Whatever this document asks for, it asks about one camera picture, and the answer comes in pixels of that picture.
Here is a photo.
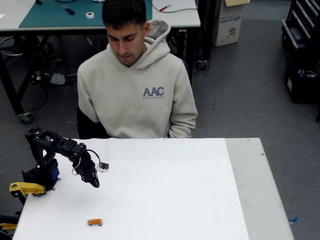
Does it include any white workbench with black legs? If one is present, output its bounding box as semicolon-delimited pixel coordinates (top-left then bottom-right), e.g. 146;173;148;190
0;0;202;125

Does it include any grey caster wheel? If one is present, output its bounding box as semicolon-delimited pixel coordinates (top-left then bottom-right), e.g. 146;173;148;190
16;111;34;125

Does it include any large white paper sheet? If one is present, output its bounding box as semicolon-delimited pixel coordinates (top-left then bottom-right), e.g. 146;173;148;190
12;158;251;240

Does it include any man in beige hoodie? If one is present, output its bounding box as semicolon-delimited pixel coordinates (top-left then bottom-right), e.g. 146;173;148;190
76;0;199;139

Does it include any black cable with red plug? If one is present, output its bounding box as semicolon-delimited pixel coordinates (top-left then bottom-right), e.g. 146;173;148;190
149;0;199;14

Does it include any green cutting mat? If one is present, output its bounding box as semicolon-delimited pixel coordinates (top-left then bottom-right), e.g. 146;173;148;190
18;0;153;29

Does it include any white crumpled bag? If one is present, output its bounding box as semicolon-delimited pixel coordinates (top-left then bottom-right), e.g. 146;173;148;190
49;72;67;86

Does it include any black storage bin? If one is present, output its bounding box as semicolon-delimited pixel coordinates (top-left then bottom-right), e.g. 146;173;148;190
283;53;320;105

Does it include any yellow and black clamp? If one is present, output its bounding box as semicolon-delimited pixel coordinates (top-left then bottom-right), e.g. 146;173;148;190
0;214;21;240

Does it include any white camera board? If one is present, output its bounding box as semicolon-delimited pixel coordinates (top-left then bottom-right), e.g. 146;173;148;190
96;161;110;174

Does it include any white cardboard box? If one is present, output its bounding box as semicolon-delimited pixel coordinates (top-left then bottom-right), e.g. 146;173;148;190
212;0;251;48

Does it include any black drawer cabinet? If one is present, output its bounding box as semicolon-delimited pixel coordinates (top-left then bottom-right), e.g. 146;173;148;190
281;0;320;51

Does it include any black hand tool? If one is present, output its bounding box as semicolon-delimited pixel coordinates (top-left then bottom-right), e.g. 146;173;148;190
61;4;76;16

